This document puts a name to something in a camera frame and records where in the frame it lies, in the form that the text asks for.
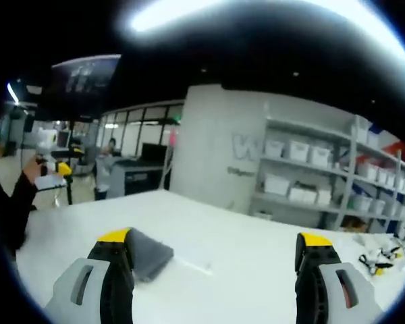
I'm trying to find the black stand pole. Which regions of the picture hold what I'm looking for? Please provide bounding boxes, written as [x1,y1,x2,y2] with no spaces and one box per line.
[65,117,76,205]

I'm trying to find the grey towel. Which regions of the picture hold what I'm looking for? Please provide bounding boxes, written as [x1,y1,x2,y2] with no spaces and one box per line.
[129,227,175,283]

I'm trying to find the grey metal shelf unit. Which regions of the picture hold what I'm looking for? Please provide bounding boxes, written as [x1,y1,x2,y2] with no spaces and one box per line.
[249,113,405,234]

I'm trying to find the glass partition windows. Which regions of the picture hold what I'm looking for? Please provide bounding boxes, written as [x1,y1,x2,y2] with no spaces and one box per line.
[99,100,185,160]

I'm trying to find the person's left hand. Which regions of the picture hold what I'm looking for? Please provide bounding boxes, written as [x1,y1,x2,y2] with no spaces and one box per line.
[22,155,45,180]

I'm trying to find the long ceiling light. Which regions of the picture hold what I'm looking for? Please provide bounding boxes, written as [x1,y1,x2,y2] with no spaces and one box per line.
[128,0,405,74]

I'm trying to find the row of white storage bins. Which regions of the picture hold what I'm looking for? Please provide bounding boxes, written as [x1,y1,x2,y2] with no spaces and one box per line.
[263,137,405,217]

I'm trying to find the grey cabinet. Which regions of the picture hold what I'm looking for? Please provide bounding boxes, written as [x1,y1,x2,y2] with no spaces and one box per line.
[109,158,167,198]

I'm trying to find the black monitor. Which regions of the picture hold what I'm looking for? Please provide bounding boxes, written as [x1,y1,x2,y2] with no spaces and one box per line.
[141,142,170,163]

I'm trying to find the yellow black tools with cables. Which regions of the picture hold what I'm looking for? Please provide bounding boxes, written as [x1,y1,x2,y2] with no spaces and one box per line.
[358,245,405,276]

